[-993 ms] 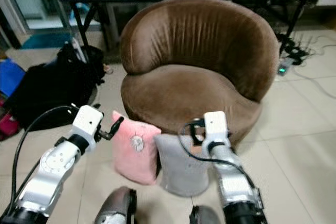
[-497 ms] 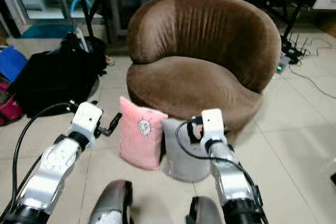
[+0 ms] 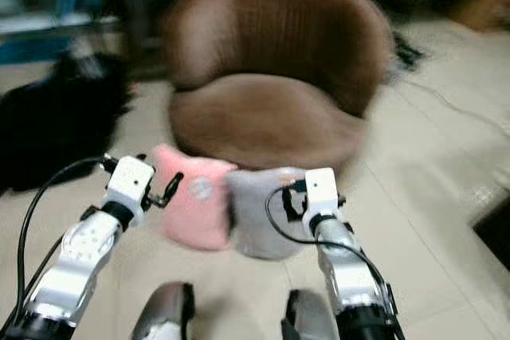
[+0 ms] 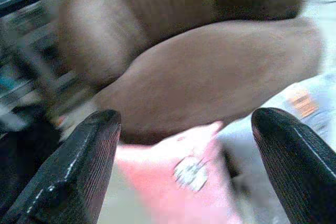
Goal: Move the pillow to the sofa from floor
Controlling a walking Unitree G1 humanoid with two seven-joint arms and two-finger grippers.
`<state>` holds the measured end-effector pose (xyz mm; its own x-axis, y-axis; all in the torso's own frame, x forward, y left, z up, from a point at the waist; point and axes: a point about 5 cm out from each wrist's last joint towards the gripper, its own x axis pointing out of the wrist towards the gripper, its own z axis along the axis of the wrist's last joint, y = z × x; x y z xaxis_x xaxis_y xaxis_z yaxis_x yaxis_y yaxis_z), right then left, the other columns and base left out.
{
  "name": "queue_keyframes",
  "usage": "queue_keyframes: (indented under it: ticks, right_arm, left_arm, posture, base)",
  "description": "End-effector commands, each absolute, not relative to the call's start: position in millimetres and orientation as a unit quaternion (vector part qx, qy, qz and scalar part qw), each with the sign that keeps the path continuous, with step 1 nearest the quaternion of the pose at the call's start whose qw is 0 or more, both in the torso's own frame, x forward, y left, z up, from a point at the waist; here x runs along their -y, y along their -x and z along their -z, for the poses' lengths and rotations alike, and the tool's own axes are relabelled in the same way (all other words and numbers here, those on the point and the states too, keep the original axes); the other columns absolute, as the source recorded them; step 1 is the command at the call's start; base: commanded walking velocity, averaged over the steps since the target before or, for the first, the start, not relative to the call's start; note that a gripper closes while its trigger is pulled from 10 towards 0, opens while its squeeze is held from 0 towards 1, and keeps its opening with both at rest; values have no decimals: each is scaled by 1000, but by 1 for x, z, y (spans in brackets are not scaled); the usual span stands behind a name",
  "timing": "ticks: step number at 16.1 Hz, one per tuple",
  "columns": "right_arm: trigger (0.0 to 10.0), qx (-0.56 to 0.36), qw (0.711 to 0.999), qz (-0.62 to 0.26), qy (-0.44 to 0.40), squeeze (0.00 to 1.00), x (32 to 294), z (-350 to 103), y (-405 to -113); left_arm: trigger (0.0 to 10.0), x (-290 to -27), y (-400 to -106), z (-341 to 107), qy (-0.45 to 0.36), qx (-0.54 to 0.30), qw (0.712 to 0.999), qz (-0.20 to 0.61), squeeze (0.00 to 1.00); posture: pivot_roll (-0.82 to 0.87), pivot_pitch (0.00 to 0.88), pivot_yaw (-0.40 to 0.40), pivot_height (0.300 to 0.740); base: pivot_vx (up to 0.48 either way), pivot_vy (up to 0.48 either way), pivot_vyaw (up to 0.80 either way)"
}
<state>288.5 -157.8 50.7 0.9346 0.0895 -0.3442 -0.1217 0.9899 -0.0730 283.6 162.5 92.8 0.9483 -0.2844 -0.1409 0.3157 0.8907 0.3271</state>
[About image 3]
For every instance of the brown cardboard box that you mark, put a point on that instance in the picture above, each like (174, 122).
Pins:
(486, 9)

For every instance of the pink pillow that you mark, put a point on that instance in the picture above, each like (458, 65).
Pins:
(199, 216)

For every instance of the black flat object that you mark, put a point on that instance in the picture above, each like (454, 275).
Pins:
(496, 232)

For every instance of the grey robot leg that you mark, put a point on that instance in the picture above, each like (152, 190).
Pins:
(311, 320)
(163, 312)

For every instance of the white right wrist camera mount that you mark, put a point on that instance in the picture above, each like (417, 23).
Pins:
(320, 189)

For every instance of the black bag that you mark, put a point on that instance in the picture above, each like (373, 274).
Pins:
(56, 125)

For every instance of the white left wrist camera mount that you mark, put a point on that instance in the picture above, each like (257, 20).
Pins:
(131, 181)

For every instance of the grey right robot leg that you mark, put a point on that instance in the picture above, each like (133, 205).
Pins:
(311, 320)

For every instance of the small black floor object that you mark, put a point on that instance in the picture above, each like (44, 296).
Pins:
(406, 52)

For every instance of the grey left robot leg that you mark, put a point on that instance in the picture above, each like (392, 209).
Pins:
(163, 312)

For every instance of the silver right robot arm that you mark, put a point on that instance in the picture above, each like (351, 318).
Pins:
(347, 268)

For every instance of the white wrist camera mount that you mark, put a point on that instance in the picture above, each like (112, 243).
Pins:
(320, 189)
(131, 181)

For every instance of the grey pillow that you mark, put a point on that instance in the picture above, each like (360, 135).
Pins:
(259, 212)

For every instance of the brown round sofa chair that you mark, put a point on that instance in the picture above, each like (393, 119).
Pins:
(279, 37)

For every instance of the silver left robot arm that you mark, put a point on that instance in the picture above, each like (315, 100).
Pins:
(80, 256)

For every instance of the blue box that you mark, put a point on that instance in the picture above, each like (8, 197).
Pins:
(28, 48)

